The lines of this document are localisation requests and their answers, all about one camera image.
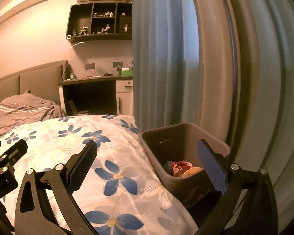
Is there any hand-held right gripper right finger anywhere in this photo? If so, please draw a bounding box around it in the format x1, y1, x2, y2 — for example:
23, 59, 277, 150
197, 139, 278, 235

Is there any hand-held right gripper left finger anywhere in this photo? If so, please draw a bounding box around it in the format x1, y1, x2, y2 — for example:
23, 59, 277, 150
15, 139, 98, 235

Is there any round cardboard tube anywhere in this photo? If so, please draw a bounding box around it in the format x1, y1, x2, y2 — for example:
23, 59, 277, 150
182, 167, 203, 178

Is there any red white snack packet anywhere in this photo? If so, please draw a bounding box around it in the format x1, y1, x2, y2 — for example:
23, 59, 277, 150
170, 161, 194, 177

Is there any brown plastic bin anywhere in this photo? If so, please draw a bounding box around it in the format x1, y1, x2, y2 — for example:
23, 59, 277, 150
141, 122, 231, 210

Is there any floral blue white blanket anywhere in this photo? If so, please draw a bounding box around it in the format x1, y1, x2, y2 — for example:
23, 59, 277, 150
0, 114, 199, 235

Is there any grey striped duvet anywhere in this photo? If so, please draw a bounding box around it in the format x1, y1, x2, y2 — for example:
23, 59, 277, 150
0, 90, 66, 139

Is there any dark flat box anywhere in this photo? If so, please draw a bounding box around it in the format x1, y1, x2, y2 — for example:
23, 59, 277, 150
69, 99, 89, 115

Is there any padded bed headboard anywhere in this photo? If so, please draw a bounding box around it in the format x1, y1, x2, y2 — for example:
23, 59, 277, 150
0, 60, 68, 103

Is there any white desk drawer cabinet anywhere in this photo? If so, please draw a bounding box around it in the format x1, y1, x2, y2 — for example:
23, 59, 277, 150
116, 80, 134, 115

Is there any dark wooden desk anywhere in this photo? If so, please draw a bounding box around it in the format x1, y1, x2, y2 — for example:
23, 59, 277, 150
58, 75, 134, 115

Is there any grey sheer curtain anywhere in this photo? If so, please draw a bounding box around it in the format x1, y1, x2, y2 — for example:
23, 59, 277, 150
225, 0, 294, 213

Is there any blue curtain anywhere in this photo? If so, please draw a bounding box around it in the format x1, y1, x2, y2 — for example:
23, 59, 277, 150
132, 0, 236, 162

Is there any group of small figurines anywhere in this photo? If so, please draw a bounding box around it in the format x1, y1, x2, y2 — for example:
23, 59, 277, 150
72, 10, 131, 35

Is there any dark wall shelf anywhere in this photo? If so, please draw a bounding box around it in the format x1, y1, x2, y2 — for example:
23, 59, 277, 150
66, 2, 133, 42

